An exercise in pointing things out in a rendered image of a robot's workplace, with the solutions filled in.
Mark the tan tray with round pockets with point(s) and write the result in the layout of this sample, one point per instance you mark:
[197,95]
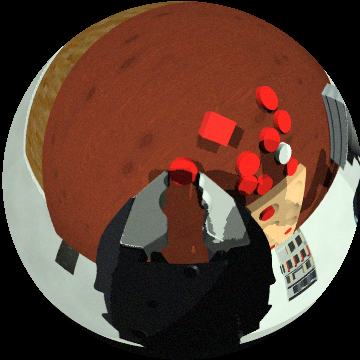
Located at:
[275,227]

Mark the white disc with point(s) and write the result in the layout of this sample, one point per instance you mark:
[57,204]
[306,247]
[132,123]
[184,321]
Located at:
[283,153]

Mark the red cube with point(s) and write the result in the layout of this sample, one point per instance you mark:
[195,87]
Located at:
[216,128]

